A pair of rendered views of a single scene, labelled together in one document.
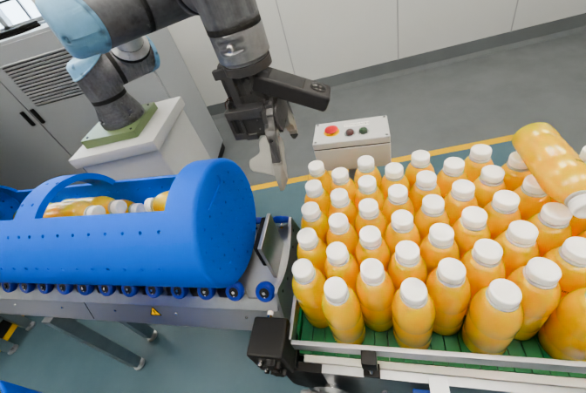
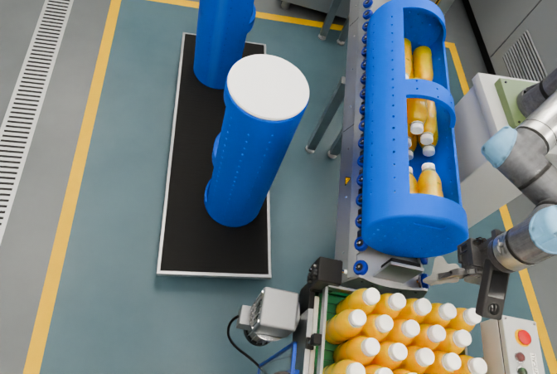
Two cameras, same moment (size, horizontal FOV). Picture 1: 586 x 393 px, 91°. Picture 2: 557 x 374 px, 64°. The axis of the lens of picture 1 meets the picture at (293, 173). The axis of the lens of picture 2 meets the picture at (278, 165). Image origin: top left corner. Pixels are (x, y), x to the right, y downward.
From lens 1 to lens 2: 0.65 m
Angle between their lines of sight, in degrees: 40
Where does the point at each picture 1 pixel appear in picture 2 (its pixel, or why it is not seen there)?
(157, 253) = (380, 191)
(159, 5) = (529, 193)
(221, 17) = (512, 239)
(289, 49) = not seen: outside the picture
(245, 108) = (474, 253)
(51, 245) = (387, 114)
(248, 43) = (505, 257)
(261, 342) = (326, 265)
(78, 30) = (489, 154)
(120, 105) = not seen: hidden behind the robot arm
